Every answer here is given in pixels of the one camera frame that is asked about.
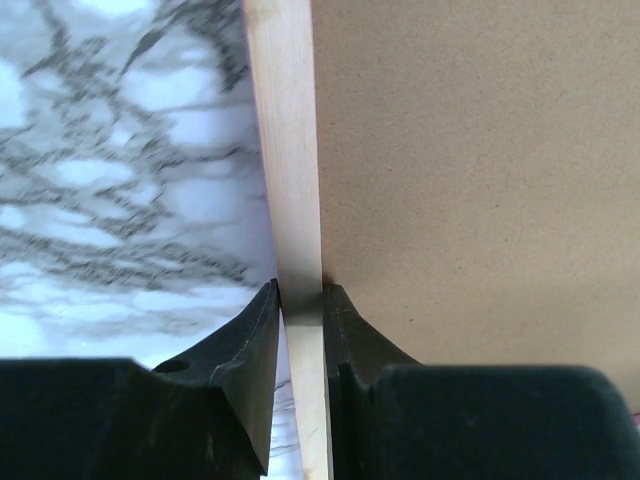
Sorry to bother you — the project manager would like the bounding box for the pink picture frame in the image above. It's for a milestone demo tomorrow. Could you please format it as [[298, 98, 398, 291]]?
[[244, 1, 639, 479]]

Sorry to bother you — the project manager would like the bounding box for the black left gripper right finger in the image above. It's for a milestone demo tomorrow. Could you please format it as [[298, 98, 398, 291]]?
[[323, 284, 639, 479]]

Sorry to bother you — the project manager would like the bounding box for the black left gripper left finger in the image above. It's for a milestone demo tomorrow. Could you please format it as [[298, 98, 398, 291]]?
[[1, 282, 279, 479]]

